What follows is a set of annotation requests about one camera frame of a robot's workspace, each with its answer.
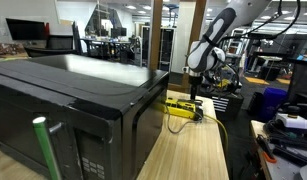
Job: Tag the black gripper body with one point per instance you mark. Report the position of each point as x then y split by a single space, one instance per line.
195 79

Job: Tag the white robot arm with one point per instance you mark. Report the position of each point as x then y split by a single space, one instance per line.
205 55

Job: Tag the yellow black power strip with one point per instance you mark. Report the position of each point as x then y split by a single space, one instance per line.
191 109

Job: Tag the blue plastic bin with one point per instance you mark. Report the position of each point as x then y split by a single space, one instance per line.
272 98

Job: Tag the black microwave oven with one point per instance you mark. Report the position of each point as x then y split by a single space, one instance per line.
103 117

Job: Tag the orange black clamp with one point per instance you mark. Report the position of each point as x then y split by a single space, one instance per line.
267 153

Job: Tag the white device on side table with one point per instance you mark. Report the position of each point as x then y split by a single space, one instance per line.
292 121

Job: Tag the green white pole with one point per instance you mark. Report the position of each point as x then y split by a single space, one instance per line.
42 133

